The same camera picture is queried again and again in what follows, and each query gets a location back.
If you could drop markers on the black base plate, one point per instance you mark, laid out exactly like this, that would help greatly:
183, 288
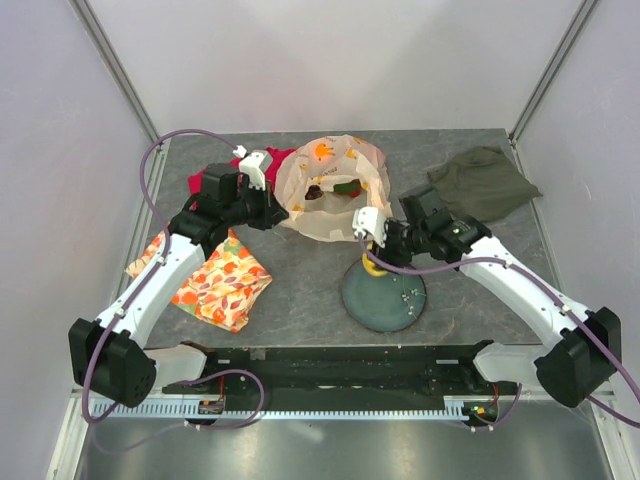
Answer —
431, 371

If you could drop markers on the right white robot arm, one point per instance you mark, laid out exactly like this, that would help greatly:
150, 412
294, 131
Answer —
579, 349

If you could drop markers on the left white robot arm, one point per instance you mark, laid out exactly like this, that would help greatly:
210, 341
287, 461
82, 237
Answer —
108, 354

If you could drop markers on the blue ceramic plate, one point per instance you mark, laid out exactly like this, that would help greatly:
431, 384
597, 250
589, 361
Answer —
384, 304

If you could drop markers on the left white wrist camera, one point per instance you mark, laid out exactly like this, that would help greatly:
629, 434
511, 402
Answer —
254, 164

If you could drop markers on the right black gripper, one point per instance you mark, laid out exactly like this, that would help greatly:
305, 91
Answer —
387, 253

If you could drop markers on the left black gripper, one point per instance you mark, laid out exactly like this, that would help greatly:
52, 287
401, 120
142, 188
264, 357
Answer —
272, 213

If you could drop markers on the olive green cloth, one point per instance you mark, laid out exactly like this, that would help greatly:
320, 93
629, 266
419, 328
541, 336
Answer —
482, 183

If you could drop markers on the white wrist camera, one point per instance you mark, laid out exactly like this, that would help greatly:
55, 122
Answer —
371, 223
254, 164

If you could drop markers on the red cloth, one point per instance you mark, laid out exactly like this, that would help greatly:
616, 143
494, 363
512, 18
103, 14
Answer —
195, 182

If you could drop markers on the red fake pepper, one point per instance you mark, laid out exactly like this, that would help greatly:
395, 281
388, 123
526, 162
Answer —
351, 189

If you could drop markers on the yellow fake lemon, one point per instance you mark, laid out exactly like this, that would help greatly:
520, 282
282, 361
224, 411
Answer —
371, 267

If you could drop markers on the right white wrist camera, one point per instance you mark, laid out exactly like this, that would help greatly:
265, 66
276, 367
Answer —
371, 223

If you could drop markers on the slotted cable duct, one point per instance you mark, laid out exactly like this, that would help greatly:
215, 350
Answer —
192, 408

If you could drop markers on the floral orange cloth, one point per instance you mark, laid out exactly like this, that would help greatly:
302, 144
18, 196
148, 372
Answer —
223, 290

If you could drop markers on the dark fake grapes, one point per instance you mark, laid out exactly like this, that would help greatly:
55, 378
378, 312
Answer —
314, 193

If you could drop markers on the translucent plastic bag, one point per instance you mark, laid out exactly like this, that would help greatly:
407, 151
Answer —
325, 162

